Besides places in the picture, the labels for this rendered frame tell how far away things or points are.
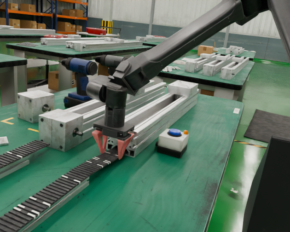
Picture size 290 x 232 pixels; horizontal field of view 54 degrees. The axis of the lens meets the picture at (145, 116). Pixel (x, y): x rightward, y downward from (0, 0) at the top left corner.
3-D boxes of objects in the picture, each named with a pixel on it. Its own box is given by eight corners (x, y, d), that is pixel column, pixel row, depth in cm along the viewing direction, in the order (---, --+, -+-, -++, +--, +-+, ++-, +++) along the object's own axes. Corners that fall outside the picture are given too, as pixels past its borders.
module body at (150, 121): (134, 158, 87) (137, 132, 84) (106, 149, 90) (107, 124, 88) (196, 103, 158) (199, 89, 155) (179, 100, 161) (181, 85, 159)
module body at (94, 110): (82, 142, 93) (83, 118, 91) (57, 135, 97) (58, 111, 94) (164, 97, 164) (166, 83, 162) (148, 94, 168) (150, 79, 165)
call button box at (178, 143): (179, 158, 90) (182, 140, 88) (151, 150, 93) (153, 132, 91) (186, 149, 97) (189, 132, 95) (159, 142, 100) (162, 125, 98)
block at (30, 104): (37, 125, 103) (37, 100, 101) (17, 117, 109) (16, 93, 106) (58, 118, 112) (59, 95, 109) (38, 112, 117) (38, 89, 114)
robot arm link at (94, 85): (131, 60, 76) (145, 81, 82) (103, 54, 83) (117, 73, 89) (106, 96, 73) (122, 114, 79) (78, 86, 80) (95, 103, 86)
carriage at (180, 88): (188, 102, 135) (190, 88, 133) (166, 98, 139) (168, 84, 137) (196, 96, 150) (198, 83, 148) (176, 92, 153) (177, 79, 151)
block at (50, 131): (71, 154, 85) (72, 124, 82) (38, 143, 89) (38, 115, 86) (88, 144, 93) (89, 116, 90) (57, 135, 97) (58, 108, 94)
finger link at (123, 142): (111, 150, 87) (113, 121, 84) (132, 156, 85) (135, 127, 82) (99, 158, 81) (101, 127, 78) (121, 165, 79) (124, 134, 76)
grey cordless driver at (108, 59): (121, 101, 146) (124, 58, 139) (86, 94, 151) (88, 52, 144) (126, 98, 153) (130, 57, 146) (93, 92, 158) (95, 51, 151)
